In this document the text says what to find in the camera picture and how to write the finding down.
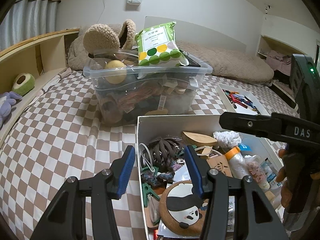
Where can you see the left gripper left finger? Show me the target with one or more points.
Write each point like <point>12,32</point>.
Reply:
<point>64,218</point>

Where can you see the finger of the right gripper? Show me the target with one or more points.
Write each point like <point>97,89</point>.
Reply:
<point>257,125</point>

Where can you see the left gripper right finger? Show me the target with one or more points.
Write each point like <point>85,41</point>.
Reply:
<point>255,217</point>

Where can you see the light wooden leaf board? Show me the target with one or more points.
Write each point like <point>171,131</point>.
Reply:
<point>198,139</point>

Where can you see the green plastic clip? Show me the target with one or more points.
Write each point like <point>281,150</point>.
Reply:
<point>148,191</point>

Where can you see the right hand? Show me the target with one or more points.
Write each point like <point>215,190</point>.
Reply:
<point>286,194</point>

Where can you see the shallow white tray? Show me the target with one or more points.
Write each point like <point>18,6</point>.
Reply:
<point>253,101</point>

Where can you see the orange cap bottle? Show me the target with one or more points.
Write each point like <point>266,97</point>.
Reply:
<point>237,163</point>

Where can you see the beige fluffy blanket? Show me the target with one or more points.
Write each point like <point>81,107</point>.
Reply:
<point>227,63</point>

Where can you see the panda cork coaster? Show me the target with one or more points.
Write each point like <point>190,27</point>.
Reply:
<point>181,210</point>

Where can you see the checkered bed sheet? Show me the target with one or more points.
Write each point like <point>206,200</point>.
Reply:
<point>61,135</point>

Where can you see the white shoe box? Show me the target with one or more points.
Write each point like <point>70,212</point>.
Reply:
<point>149,127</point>

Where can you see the green white snack bag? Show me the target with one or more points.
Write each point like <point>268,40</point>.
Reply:
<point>157,46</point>

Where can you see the purple plush toy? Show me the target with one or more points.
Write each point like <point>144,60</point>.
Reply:
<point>8,100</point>

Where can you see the clear plastic storage bin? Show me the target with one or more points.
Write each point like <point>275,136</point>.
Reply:
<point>126,90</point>

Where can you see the avocado plush toy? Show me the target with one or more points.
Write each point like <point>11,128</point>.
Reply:
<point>23,84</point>

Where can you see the wooden bedside shelf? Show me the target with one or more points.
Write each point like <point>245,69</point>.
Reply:
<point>43,57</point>

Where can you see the beige plush slippers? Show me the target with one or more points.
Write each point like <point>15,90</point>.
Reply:
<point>102,36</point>

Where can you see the grey curtain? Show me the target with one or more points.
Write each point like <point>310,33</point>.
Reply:
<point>27,19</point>

